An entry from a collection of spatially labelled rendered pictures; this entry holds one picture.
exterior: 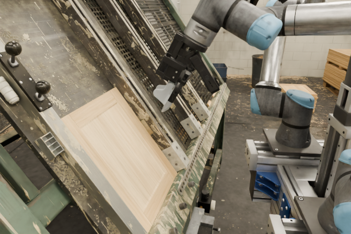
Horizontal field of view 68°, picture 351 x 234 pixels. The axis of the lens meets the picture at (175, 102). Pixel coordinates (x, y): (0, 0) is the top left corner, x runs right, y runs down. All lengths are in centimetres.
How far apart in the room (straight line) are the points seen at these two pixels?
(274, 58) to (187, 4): 508
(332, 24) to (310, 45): 603
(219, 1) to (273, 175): 89
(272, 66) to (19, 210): 105
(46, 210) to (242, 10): 72
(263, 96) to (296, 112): 15
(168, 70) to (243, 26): 21
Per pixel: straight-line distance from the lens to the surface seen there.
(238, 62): 640
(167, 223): 104
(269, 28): 59
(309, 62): 680
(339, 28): 70
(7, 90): 85
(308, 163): 133
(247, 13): 60
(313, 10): 70
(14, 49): 77
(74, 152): 85
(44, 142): 82
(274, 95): 121
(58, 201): 87
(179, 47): 65
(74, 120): 93
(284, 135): 126
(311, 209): 95
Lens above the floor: 163
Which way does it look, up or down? 21 degrees down
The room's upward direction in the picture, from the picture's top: straight up
